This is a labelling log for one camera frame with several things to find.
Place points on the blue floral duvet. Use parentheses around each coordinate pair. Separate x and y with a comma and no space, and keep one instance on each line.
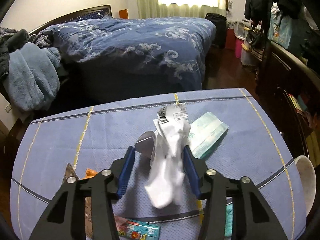
(130,45)

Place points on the blue checked tablecloth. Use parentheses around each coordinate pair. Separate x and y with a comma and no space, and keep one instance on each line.
(62,142)

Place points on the red bag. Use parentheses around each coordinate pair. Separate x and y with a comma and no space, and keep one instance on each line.
(230,40)

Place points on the small orange wrapper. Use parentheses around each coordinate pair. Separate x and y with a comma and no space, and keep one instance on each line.
(90,173)

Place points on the star print pillow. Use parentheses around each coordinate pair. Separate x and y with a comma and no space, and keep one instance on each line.
(100,15)

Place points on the orange cabinet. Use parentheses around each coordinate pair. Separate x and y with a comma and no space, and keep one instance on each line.
(123,14)

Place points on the black suitcase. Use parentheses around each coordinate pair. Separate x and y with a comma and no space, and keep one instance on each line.
(216,27)

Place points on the wall socket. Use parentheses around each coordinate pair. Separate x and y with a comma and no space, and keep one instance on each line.
(8,108)

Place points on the short black jacket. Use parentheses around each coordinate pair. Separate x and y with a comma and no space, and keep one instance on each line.
(287,3)

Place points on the teal bag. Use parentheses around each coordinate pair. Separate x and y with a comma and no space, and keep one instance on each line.
(282,32)

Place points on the pale green tissue pack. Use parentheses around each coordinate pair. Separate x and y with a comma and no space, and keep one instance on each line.
(207,132)

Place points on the dark wooden dresser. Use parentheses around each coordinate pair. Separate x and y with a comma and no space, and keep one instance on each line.
(280,80)

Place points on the white plastic stool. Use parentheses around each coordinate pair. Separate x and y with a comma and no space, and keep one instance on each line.
(306,177)

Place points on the colourful teal snack packet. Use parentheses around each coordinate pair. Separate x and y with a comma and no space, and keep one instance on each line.
(140,228)

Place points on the dark puffer jacket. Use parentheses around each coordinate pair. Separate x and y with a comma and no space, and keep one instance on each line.
(12,40)

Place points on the blue fleece blanket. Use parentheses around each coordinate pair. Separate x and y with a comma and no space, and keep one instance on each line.
(30,80)

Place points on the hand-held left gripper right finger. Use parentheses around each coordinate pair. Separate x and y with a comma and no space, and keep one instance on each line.
(191,175)

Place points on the black handbag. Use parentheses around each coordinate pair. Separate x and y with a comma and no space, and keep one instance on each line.
(255,38)

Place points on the dark wooden bed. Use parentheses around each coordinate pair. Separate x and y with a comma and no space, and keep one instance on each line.
(75,15)

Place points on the brown wrapper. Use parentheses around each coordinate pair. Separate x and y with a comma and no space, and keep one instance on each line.
(69,170)

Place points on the clear storage box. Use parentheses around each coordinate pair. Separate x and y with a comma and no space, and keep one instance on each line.
(248,57)

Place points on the pink bin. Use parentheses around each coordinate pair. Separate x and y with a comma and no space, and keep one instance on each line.
(238,48)

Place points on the plaid garment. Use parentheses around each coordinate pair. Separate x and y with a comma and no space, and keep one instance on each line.
(41,40)

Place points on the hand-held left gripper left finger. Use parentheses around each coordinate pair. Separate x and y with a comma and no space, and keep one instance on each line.
(126,175)

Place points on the colourful books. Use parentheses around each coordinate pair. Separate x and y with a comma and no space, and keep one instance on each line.
(300,110)

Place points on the teal wrapper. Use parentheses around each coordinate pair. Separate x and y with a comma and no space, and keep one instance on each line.
(228,220)

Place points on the long black coat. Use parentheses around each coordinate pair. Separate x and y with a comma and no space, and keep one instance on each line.
(258,2)

